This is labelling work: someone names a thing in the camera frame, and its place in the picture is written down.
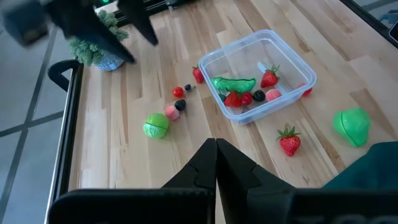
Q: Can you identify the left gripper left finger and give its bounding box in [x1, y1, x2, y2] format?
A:
[48, 138, 218, 224]

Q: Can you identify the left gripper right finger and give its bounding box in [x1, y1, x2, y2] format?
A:
[216, 138, 398, 224]

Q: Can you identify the green pepper toy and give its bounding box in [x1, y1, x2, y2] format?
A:
[211, 77, 257, 93]

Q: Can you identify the red plastic strawberry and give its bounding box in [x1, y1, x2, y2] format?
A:
[192, 65, 205, 84]
[219, 91, 243, 108]
[275, 123, 302, 157]
[260, 64, 280, 89]

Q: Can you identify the black curved frame handle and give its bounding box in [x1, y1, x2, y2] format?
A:
[47, 59, 82, 93]

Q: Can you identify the green plastic pear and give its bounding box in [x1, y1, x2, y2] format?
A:
[332, 107, 372, 147]

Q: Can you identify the black aluminium rig frame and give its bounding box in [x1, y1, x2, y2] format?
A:
[43, 0, 398, 224]

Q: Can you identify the dark green cloth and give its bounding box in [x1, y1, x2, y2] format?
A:
[323, 141, 398, 190]

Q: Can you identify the black box with green light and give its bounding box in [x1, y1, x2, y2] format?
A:
[93, 0, 119, 7]

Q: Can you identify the clear plastic tupperware container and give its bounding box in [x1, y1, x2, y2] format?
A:
[198, 29, 318, 125]

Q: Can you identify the artificial succulent in grey pot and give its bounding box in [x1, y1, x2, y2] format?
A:
[68, 9, 130, 72]

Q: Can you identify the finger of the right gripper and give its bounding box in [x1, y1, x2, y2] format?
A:
[117, 0, 159, 47]
[46, 0, 137, 65]

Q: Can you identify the pink candy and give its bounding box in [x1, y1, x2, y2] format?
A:
[164, 105, 180, 121]

